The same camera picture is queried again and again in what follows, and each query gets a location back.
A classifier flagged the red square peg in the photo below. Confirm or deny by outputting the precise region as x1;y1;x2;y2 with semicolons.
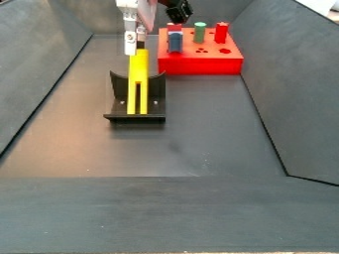
166;23;181;32

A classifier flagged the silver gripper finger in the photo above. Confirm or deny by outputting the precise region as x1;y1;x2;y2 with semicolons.
136;25;146;49
122;10;137;56

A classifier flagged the red peg board fixture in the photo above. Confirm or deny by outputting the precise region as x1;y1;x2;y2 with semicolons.
157;28;244;75

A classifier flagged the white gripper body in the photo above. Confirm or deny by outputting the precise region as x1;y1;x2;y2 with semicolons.
114;0;157;32

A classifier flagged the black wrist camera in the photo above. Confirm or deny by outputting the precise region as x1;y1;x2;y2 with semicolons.
157;0;193;24

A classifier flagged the yellow slotted square-circle object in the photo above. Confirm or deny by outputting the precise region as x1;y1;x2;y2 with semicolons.
126;49;148;115

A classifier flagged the blue notched peg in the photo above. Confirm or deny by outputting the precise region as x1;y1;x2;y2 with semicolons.
168;32;182;53

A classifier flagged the black curved cradle stand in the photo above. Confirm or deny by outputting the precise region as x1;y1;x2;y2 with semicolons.
102;72;166;122

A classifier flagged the green cylinder peg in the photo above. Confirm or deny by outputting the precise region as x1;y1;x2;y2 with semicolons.
193;22;207;44

